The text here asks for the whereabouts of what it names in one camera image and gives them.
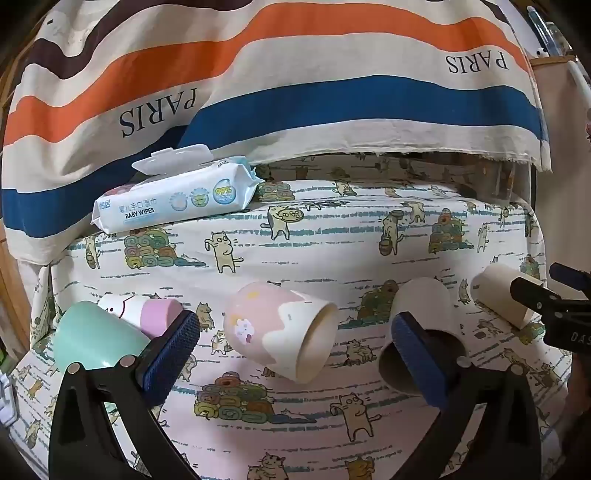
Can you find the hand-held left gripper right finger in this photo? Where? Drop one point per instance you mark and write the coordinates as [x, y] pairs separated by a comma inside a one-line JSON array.
[[415, 362]]

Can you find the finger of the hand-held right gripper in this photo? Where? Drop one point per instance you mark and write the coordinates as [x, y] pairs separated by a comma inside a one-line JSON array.
[[530, 293], [568, 277]]

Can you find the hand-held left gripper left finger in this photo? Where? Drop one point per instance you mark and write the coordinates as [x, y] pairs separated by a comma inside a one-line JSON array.
[[171, 355]]

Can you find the plain beige cup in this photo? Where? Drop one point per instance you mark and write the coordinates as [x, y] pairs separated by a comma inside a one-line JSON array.
[[421, 295], [495, 286]]

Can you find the pink and white cup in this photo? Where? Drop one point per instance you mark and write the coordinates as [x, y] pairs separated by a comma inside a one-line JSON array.
[[263, 323]]

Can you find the white cup with pink base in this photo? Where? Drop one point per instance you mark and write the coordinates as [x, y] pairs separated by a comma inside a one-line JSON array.
[[152, 314]]

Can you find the mint green cup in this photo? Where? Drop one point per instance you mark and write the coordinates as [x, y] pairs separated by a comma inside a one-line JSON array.
[[92, 334]]

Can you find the baby wipes pack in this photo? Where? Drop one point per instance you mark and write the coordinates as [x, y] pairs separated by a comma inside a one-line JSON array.
[[175, 203]]

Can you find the cartoon cat printed cloth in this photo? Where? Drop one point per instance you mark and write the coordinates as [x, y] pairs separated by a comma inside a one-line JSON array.
[[323, 240]]

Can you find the beige pen holder box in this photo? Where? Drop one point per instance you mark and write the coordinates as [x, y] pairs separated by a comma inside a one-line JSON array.
[[556, 120]]

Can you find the white plastic object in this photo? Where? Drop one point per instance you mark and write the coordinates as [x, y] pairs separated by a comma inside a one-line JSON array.
[[6, 399]]

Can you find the white pen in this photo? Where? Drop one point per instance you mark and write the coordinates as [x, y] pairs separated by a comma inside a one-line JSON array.
[[579, 81]]

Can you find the blue pen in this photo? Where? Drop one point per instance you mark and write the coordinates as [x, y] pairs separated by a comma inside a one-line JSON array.
[[539, 28]]

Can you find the striped cloth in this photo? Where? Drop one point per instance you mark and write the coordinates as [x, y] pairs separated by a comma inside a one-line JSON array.
[[323, 92]]

